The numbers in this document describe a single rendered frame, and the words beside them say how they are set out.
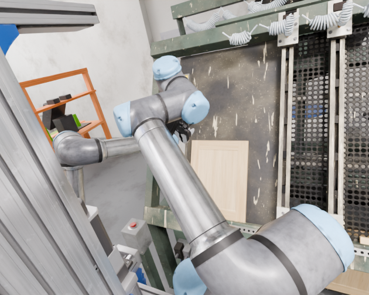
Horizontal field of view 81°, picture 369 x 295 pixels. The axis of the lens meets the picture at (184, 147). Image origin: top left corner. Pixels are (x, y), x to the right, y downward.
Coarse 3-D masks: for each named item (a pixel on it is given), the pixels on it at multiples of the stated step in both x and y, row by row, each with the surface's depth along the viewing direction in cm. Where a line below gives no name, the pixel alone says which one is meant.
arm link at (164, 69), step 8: (168, 56) 56; (160, 64) 55; (168, 64) 54; (176, 64) 54; (160, 72) 54; (168, 72) 53; (176, 72) 54; (160, 80) 56; (168, 80) 54; (160, 88) 58
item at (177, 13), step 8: (192, 0) 172; (200, 0) 170; (208, 0) 168; (216, 0) 166; (224, 0) 164; (232, 0) 162; (240, 0) 160; (176, 8) 180; (184, 8) 177; (192, 8) 175; (200, 8) 173; (208, 8) 171; (216, 8) 174; (176, 16) 183; (184, 16) 183; (184, 32) 193
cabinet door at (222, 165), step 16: (192, 144) 146; (208, 144) 141; (224, 144) 136; (240, 144) 131; (192, 160) 145; (208, 160) 140; (224, 160) 135; (240, 160) 131; (208, 176) 139; (224, 176) 134; (240, 176) 130; (224, 192) 134; (240, 192) 129; (224, 208) 133; (240, 208) 128
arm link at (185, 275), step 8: (184, 264) 69; (192, 264) 68; (176, 272) 67; (184, 272) 66; (192, 272) 66; (176, 280) 65; (184, 280) 64; (192, 280) 64; (200, 280) 63; (176, 288) 64; (184, 288) 62; (192, 288) 62; (200, 288) 61
